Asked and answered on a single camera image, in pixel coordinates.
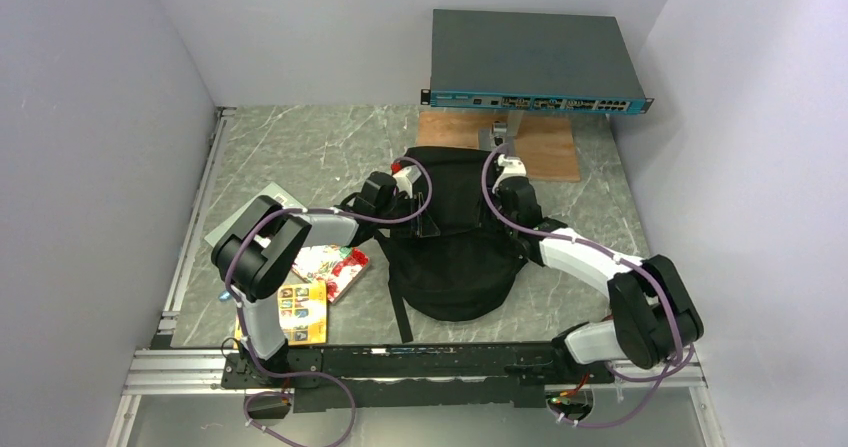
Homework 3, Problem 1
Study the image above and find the wooden base board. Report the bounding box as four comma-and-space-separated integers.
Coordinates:
416, 111, 581, 183

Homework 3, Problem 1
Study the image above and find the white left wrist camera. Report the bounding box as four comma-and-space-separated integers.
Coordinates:
391, 162, 421, 196

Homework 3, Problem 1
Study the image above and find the red colourful book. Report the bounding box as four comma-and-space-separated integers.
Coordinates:
292, 245, 370, 303

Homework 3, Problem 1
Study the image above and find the grey metal stand bracket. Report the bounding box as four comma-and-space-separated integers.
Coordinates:
478, 110, 524, 155

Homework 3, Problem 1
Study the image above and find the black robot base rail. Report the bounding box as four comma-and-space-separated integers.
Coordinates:
220, 341, 617, 413

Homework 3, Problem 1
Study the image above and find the black student backpack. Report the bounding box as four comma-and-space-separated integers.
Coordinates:
371, 146, 527, 343

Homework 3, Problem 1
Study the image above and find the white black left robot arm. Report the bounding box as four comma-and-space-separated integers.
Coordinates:
211, 164, 433, 387

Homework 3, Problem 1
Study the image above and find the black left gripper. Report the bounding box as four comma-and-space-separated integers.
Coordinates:
375, 193, 440, 239

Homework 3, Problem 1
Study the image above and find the yellow picture book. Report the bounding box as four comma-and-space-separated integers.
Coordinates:
235, 281, 328, 354

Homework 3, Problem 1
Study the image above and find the aluminium frame rail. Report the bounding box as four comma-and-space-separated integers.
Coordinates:
106, 107, 236, 446

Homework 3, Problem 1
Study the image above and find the grey notebook with label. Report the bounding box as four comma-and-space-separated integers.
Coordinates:
204, 182, 307, 248

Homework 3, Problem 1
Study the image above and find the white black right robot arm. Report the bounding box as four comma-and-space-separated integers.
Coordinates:
483, 177, 705, 382

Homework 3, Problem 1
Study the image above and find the teal network switch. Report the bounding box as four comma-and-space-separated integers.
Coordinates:
420, 9, 654, 115

